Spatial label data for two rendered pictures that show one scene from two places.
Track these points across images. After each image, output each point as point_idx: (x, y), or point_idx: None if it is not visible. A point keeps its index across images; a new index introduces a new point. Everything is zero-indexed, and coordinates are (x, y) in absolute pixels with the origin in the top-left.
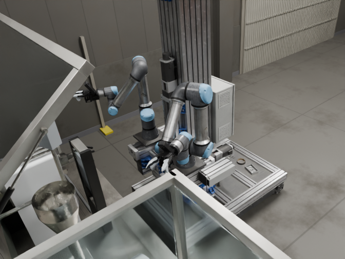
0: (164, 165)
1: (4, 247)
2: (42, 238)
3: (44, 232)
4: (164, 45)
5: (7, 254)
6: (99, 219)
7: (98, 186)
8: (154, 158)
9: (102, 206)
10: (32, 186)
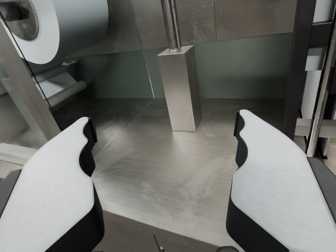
0: (66, 132)
1: (258, 9)
2: (308, 81)
3: (310, 75)
4: None
5: (249, 15)
6: None
7: (295, 34)
8: (298, 204)
9: (284, 111)
10: None
